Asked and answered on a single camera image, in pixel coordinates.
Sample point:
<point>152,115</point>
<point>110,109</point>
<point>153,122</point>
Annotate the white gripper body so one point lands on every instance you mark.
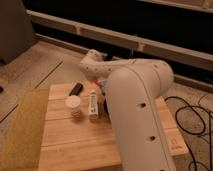
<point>94,78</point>

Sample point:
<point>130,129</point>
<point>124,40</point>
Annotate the red pepper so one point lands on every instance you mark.
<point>97,82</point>

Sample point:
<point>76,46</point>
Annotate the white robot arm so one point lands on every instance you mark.
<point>132,87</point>

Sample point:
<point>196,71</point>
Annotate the black rectangular remote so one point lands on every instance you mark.
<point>76,90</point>

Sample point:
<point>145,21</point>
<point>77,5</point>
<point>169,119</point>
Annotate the white paper cup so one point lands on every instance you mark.
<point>73,103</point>

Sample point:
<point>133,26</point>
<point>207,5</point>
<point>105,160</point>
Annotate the white tube bottle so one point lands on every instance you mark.
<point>93,105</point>

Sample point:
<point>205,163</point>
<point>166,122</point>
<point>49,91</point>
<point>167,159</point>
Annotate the wooden cutting board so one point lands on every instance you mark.
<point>70,144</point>

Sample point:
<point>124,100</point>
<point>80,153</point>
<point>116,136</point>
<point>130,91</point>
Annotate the grey cabinet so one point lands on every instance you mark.
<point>16,31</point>

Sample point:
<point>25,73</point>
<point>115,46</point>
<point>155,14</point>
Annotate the yellow-green cloth mat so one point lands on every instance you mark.
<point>21,148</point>

